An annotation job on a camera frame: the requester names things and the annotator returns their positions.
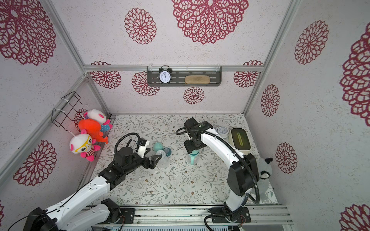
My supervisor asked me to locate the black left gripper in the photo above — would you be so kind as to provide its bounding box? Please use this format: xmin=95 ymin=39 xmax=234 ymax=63
xmin=125 ymin=149 xmax=163 ymax=175

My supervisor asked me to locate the teal nipple collar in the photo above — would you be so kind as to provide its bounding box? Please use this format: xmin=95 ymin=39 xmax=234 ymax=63
xmin=163 ymin=147 xmax=172 ymax=157

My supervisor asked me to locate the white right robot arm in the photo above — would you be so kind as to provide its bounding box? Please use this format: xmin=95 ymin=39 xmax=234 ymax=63
xmin=141 ymin=119 xmax=247 ymax=211

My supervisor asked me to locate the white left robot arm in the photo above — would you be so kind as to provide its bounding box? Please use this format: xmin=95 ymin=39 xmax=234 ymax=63
xmin=23 ymin=139 xmax=156 ymax=231

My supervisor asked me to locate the white small alarm clock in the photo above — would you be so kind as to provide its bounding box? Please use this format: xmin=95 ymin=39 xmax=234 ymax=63
xmin=216 ymin=126 xmax=229 ymax=139

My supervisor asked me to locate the cream box dark lid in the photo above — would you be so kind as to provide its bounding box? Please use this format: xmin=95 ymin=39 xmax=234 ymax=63
xmin=228 ymin=128 xmax=251 ymax=153

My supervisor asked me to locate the black alarm clock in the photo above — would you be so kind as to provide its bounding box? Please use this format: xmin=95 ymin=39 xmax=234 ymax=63
xmin=159 ymin=65 xmax=172 ymax=84

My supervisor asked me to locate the orange plush toy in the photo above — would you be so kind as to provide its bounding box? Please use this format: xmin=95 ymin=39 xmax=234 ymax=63
xmin=78 ymin=119 xmax=109 ymax=144

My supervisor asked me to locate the white plush blue polka-dot outfit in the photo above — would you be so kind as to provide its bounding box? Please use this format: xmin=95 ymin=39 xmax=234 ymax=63
xmin=83 ymin=109 xmax=113 ymax=132

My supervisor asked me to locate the white plush red striped outfit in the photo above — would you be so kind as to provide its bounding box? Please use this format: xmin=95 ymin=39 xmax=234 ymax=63
xmin=69 ymin=130 xmax=101 ymax=162

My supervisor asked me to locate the grey white plush toy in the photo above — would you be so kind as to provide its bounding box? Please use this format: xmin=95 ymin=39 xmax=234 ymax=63
xmin=257 ymin=157 xmax=273 ymax=202

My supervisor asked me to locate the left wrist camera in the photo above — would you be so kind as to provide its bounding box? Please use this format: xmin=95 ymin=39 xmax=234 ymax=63
xmin=137 ymin=139 xmax=147 ymax=158

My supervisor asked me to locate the grey wall shelf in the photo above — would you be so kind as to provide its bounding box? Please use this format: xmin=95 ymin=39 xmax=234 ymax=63
xmin=146 ymin=66 xmax=222 ymax=87

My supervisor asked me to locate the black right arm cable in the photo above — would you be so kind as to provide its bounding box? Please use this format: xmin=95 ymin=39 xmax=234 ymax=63
xmin=175 ymin=126 xmax=261 ymax=205

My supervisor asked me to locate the black wire basket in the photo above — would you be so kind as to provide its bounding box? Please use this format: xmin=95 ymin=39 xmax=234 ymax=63
xmin=50 ymin=91 xmax=87 ymax=132

